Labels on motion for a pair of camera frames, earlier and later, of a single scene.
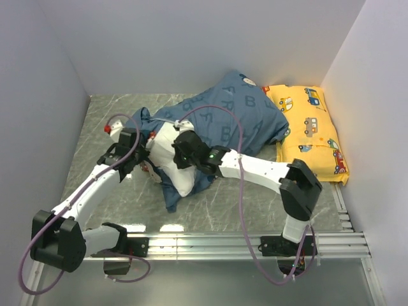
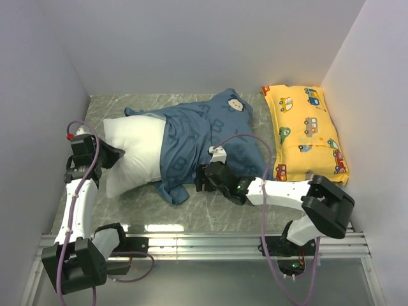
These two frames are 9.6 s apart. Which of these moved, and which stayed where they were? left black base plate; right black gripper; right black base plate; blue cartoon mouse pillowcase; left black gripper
Moved: blue cartoon mouse pillowcase; left black gripper; right black gripper
Stayed: right black base plate; left black base plate
